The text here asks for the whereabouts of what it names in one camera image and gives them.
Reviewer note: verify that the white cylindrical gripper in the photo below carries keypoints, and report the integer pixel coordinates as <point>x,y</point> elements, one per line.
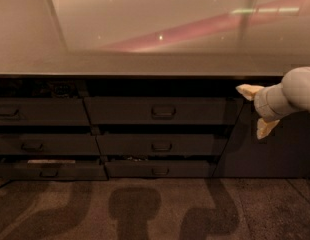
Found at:
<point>260,104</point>

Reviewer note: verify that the dark right cabinet door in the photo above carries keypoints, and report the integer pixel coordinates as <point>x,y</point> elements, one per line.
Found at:
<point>285,153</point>

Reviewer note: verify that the dark round object in drawer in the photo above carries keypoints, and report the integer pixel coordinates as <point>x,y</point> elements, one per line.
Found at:
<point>61,90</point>

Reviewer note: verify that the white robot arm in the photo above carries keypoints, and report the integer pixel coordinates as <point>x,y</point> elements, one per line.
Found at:
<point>296,87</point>

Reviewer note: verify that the dark drawer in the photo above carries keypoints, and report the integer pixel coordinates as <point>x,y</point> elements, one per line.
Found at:
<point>48,144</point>
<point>161,144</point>
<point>163,110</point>
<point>42,112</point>
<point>77,171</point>
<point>160,169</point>

